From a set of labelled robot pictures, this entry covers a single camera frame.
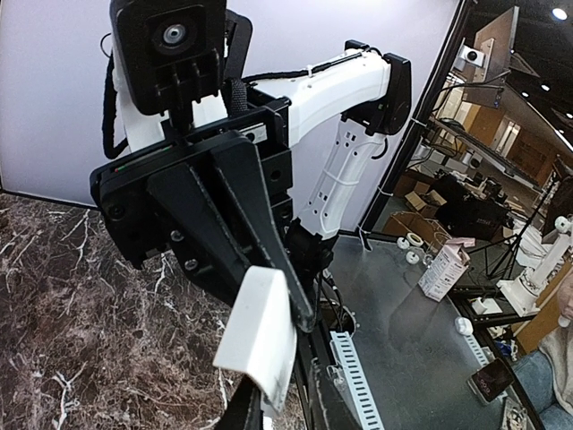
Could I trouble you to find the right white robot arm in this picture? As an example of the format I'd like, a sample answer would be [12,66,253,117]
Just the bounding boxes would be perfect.
[90,40,411,332]

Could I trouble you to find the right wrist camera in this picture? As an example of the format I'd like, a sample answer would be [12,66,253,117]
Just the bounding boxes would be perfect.
[107,1,227,136]

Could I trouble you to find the white battery cover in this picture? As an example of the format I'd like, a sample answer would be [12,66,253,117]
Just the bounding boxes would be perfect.
[213,266,297,416]

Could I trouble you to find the white slotted cable duct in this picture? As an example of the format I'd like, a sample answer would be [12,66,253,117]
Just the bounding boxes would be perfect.
[330,331,384,430]

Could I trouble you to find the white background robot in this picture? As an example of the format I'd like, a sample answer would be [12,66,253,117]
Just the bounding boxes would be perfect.
[497,216,572,317]

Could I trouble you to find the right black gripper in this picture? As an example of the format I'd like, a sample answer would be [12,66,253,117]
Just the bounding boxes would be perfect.
[90,100,315,333]

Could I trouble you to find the right black frame post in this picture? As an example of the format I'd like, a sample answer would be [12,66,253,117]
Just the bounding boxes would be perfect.
[356,0,477,238]

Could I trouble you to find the black smartphone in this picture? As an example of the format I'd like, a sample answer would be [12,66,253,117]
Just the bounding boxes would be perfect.
[467,358,514,404]

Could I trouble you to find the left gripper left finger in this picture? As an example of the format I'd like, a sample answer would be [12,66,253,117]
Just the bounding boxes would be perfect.
[218,375,263,430]

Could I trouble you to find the white cardboard box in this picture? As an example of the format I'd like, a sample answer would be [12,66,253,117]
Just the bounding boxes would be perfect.
[417,245,469,302]

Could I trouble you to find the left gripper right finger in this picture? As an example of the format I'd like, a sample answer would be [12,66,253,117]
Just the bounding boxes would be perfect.
[308,358,361,430]

